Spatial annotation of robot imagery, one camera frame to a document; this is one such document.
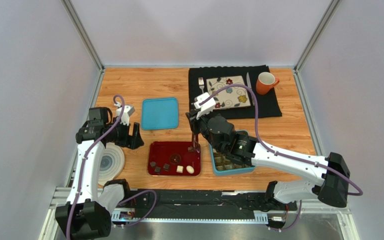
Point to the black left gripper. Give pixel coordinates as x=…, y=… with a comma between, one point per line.
x=133, y=141

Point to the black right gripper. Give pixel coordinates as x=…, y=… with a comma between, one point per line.
x=195, y=123

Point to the brown rectangular chocolate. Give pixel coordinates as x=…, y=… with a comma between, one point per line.
x=191, y=149

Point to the white egg-shaped chocolate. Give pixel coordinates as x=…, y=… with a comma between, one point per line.
x=190, y=169

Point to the dark striped square chocolate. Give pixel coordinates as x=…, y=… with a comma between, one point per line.
x=166, y=167

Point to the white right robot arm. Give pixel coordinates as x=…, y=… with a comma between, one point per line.
x=326, y=179

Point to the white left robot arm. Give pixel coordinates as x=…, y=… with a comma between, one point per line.
x=86, y=214

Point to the blue chocolate tin box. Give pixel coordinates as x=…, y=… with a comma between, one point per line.
x=221, y=166

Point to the white square chocolate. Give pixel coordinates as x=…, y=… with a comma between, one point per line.
x=179, y=169

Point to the red chocolate tray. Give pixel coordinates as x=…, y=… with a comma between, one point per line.
x=176, y=154

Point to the dark striped cube chocolate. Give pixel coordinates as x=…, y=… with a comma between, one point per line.
x=157, y=170

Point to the floral square plate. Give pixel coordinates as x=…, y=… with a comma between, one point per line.
x=231, y=97

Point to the white round plate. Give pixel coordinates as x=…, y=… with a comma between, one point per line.
x=111, y=164

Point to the black cloth placemat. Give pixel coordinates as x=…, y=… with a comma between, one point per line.
x=267, y=104

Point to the silver fork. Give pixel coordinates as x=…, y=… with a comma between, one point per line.
x=201, y=84

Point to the blue tin lid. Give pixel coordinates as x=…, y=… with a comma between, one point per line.
x=160, y=113

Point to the silver table knife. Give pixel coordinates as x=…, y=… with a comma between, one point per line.
x=248, y=81

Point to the orange mug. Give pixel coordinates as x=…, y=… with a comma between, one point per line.
x=265, y=82

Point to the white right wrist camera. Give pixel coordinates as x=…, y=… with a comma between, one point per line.
x=205, y=104

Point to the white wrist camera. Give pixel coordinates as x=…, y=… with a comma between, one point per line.
x=123, y=113
x=205, y=104

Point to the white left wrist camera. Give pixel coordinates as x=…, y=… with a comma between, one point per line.
x=123, y=113

